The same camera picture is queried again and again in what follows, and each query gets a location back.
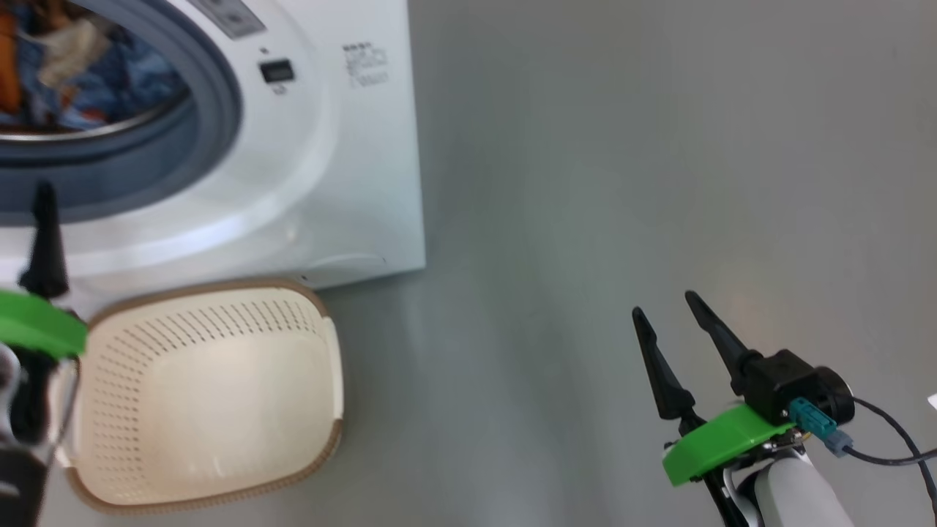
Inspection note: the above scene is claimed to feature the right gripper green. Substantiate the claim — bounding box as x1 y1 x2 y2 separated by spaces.
631 291 856 527

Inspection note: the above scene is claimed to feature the orange garment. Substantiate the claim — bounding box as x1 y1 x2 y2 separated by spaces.
0 11 23 114

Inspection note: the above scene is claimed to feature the grey rubber door gasket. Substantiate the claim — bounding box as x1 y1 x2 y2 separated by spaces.
0 0 244 226

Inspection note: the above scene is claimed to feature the cream white cloth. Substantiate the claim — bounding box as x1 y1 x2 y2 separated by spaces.
37 18 111 89

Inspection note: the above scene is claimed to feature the white front-load washing machine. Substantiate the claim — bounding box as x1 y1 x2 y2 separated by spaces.
0 0 427 301

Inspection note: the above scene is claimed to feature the cream perforated laundry basket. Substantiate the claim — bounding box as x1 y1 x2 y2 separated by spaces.
55 278 345 513

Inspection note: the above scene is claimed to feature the right camera cable teal plug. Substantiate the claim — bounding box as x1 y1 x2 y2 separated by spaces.
789 397 937 513

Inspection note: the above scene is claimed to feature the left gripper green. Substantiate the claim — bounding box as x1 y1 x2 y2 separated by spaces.
0 182 89 449

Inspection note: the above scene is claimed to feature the grey warning sticker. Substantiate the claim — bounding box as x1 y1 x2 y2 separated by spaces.
189 0 266 39

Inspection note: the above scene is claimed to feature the small black text sticker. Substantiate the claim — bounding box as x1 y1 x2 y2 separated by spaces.
343 42 390 89

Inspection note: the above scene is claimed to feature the blue cartoon print garment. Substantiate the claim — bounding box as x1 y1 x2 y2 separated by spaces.
0 0 191 132

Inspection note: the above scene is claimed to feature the steel washer drum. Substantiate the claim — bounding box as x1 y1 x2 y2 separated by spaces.
0 0 195 143

